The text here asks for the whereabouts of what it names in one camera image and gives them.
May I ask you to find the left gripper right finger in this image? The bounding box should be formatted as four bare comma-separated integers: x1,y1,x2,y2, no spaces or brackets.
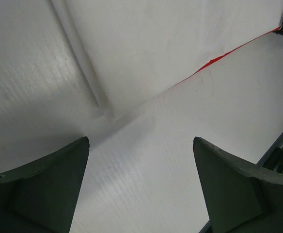
193,137,283,233

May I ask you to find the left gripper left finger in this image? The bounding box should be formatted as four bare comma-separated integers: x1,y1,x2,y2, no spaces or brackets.
0,137,90,233

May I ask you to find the white red-print t-shirt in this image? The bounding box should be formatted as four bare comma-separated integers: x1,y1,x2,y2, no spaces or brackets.
52,0,283,118

